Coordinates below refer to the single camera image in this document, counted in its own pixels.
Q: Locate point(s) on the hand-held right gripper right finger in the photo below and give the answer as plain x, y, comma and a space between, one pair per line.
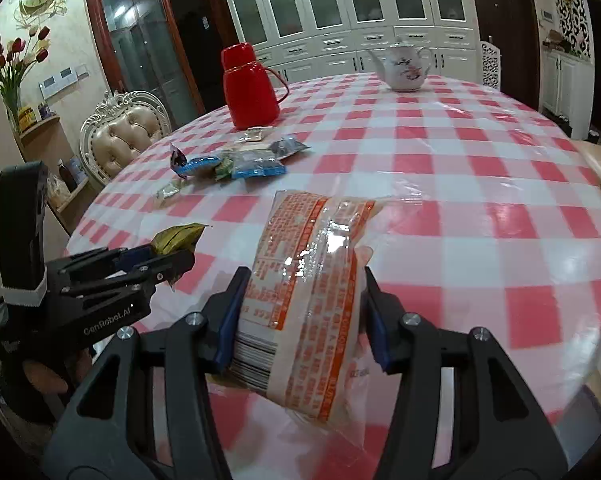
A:
380, 337

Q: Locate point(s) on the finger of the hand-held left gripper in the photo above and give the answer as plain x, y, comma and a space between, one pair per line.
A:
130, 258
173, 264

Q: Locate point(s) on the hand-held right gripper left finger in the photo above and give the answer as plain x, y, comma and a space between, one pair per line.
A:
228, 332

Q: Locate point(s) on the gold snack packet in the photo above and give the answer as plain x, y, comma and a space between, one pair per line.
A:
178, 237

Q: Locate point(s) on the orange printed snack bag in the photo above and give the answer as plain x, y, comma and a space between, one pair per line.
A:
310, 285

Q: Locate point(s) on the person's left hand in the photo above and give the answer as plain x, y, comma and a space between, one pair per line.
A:
45, 377

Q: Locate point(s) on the brown bottle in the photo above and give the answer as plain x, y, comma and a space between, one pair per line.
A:
65, 176

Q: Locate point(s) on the light blue snack packet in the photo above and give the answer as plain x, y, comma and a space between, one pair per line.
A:
203, 166

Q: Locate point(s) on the wooden corner shelf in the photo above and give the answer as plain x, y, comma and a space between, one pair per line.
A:
45, 135

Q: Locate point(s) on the ornate beige tufted chair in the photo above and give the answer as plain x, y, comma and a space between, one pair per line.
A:
123, 140

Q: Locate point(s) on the yellow jar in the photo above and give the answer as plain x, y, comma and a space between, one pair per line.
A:
26, 116

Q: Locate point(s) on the blue white snack packet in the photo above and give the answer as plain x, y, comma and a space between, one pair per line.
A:
258, 166

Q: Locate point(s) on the beige cake packet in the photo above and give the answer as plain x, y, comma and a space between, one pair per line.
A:
253, 149

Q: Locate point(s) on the red white checked tablecloth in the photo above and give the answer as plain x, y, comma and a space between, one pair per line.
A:
480, 210

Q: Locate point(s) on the grey blue snack packet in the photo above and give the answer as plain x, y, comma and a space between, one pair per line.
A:
290, 148

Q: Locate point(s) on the tulip bouquet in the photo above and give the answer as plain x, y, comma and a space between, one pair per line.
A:
18, 60

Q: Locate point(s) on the red thermos jug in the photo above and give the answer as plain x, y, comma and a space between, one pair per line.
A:
248, 90

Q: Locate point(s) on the wooden glass sliding door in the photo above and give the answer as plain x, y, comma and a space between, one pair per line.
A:
140, 40

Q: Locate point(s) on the white floral teapot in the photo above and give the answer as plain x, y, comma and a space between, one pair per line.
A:
403, 67

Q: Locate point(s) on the white carved panel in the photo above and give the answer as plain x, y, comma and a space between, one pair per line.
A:
490, 65

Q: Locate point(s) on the low white cabinet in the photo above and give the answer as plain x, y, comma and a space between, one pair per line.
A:
562, 85

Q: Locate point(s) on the white glass-door cabinet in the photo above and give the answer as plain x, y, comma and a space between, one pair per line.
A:
350, 5

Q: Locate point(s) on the dark wooden door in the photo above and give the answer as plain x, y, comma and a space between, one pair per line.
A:
505, 20

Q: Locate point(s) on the white lattice screen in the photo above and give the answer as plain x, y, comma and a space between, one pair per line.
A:
572, 5

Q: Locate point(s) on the wall switch panel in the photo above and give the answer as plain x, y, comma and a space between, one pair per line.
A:
63, 80

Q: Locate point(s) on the small wall control panel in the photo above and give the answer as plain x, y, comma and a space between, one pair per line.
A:
546, 15

